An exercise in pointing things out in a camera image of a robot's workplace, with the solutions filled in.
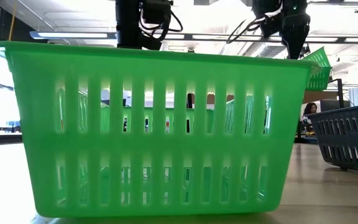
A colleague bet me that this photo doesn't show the long ceiling light fixture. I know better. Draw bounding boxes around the long ceiling light fixture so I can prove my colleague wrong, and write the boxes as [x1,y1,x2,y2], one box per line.
[29,30,358,44]

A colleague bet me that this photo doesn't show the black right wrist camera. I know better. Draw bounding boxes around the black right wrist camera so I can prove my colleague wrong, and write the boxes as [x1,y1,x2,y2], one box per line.
[252,0,283,39]

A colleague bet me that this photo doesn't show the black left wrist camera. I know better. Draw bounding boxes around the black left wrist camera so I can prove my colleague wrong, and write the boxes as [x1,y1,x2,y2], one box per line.
[141,0,173,25]

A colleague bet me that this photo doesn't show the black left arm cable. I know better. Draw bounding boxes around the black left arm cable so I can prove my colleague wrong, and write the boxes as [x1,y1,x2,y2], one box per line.
[139,9,183,41]

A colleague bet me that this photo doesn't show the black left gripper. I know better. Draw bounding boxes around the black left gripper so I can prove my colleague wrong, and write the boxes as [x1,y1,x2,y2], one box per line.
[116,0,163,50]

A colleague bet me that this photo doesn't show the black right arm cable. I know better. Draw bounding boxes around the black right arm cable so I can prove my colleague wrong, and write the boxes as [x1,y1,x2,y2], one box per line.
[226,11,281,44]

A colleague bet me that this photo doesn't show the black slotted plastic basket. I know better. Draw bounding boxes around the black slotted plastic basket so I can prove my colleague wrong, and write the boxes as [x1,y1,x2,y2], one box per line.
[305,103,358,175]

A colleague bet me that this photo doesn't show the grey background cabinet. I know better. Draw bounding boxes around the grey background cabinet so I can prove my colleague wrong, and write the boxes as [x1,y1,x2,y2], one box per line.
[317,98,351,118]

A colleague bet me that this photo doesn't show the yellow hanging cable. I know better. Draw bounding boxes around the yellow hanging cable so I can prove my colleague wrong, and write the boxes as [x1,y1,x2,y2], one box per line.
[8,0,17,42]

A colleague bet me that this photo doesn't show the green slotted plastic basket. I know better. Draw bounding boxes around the green slotted plastic basket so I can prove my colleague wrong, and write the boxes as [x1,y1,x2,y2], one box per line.
[0,40,322,218]
[305,67,333,92]
[302,46,332,69]

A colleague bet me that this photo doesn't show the black ceiling track light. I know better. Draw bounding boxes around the black ceiling track light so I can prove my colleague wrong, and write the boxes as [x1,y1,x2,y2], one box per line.
[308,0,358,14]

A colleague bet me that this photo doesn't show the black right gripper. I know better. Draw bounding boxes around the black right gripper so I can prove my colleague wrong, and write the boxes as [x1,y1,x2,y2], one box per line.
[280,0,311,60]

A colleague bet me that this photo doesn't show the person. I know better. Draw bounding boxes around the person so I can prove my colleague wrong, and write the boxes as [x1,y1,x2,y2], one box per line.
[301,101,319,125]

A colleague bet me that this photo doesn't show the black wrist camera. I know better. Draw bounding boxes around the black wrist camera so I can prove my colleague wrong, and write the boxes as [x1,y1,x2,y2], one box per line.
[141,0,173,25]
[252,0,283,39]

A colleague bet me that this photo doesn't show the dark background floor equipment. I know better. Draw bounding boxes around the dark background floor equipment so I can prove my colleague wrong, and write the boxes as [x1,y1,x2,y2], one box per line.
[295,123,319,144]

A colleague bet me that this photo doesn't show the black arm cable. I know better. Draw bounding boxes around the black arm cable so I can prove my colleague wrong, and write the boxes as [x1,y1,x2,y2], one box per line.
[226,11,281,44]
[139,9,183,41]

